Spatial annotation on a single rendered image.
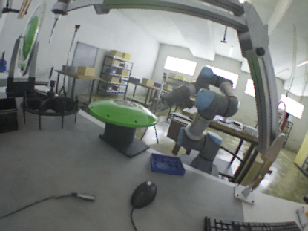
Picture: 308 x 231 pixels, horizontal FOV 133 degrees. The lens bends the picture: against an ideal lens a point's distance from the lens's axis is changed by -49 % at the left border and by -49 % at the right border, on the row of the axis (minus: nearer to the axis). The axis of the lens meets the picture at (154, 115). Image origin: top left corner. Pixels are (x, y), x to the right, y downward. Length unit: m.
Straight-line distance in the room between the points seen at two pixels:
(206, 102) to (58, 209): 0.51
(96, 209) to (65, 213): 0.08
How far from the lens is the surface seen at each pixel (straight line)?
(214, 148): 0.65
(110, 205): 0.36
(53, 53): 5.24
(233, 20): 0.35
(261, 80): 0.38
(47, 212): 0.36
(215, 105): 0.45
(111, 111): 0.49
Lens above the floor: 1.22
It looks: 14 degrees down
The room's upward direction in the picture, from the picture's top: 15 degrees clockwise
